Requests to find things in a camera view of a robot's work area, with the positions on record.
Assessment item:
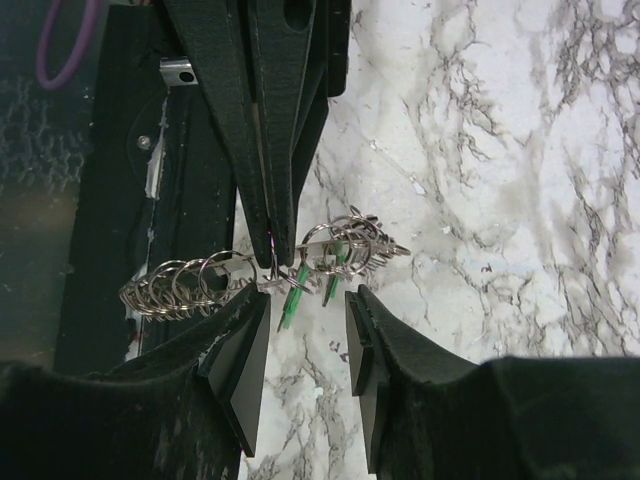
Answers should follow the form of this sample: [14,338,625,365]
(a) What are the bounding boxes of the green key tag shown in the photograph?
[322,243,346,307]
[277,265,309,331]

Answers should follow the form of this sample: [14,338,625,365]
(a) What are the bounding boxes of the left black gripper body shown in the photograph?
[315,0,350,98]

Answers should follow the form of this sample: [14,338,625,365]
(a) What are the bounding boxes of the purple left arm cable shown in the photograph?
[35,0,104,92]

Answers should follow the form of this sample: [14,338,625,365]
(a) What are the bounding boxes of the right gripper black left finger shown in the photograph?
[1,285,271,479]

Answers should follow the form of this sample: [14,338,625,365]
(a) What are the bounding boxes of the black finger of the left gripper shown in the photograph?
[248,1,316,265]
[165,0,272,268]

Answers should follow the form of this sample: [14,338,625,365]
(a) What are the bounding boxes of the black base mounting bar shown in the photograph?
[53,5,236,375]

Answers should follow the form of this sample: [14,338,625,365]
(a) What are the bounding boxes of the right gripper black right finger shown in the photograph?
[345,286,639,479]

